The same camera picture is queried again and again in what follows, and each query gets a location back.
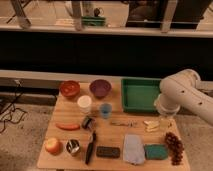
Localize black cables on floor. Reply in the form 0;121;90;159
0;79;28;134

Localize tipped metal can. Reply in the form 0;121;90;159
81;116;95;131

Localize red yellow apple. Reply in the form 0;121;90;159
45;138;61;155

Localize black handled knife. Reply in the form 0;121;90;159
85;131;97;165

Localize green box in background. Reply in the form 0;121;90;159
82;16;106;26

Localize blue plastic cup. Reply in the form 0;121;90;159
99;103;112;119

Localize metal fork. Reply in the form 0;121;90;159
110;121;137;127

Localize bunch of dark grapes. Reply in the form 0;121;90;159
165;132;184;165

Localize light blue towel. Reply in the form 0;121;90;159
123;134;145;165

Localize green plastic tray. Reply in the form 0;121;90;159
121;78;160;113

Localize yellow banana pieces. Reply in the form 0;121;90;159
143;118;173;133

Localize purple bowl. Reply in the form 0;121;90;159
89;79;112;98

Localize seated person in background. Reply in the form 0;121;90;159
126;0;163;28

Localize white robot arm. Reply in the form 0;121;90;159
154;69;213;125

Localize black sponge block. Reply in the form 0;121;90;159
96;146;120;158

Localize red bowl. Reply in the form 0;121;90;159
59;80;80;98

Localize upright metal can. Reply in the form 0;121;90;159
66;139;80;157

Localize orange carrot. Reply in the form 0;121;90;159
55;123;80;131

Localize green sponge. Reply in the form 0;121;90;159
144;144;168;160

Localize white plastic cup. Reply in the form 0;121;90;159
77;95;92;114

